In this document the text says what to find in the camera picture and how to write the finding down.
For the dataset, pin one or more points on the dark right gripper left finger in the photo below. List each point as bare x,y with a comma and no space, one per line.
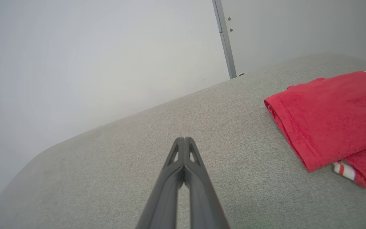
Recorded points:
164,200

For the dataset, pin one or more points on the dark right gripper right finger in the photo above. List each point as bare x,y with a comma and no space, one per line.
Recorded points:
203,200

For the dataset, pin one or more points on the red and white jersey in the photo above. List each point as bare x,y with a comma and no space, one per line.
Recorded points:
335,117

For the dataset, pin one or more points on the grey fabric sofa cushion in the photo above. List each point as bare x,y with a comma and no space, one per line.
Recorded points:
106,175

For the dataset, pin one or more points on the grey metal post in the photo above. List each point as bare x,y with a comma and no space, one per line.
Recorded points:
226,41

